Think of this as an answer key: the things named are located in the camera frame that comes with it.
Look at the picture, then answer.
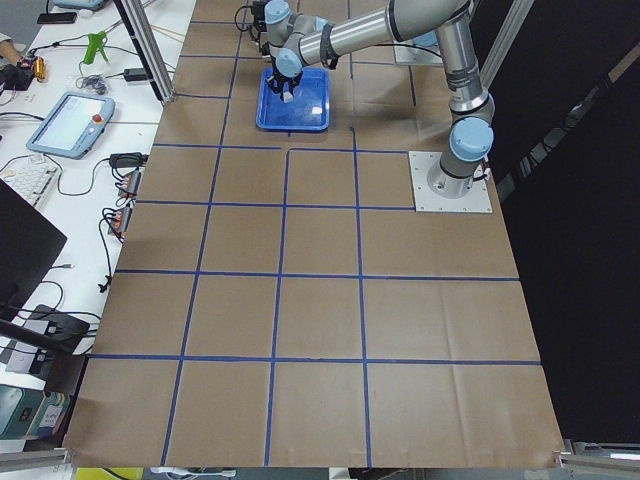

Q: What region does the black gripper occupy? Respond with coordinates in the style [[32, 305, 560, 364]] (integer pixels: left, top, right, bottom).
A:
[[266, 67, 303, 101]]

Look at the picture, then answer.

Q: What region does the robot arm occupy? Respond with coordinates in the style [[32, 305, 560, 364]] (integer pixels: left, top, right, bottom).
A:
[[264, 1, 495, 199]]

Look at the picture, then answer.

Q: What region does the blue plastic tray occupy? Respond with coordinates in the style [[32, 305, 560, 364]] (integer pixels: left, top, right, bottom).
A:
[[256, 67, 330, 133]]

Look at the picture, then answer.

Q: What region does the black power adapter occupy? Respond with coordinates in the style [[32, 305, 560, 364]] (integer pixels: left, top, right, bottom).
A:
[[122, 68, 149, 82]]

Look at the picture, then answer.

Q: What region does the green grabber tool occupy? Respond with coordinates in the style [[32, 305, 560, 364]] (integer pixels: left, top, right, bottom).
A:
[[83, 30, 109, 65]]

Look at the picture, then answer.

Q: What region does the teach pendant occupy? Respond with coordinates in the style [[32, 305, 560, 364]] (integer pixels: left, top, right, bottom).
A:
[[26, 92, 116, 159]]

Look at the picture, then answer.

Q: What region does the black smartphone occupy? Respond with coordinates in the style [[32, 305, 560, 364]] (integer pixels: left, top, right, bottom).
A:
[[37, 11, 77, 25]]

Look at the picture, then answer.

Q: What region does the white keyboard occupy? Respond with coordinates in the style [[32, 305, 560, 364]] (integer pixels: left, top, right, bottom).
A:
[[1, 162, 60, 209]]

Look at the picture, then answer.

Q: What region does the black monitor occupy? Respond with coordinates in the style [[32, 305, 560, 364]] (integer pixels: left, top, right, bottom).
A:
[[0, 182, 67, 318]]

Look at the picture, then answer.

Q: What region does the aluminium frame post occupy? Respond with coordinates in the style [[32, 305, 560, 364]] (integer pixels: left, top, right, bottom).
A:
[[114, 0, 175, 105]]

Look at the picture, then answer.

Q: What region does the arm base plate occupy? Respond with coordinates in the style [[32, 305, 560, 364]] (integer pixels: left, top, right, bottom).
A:
[[408, 151, 493, 214]]

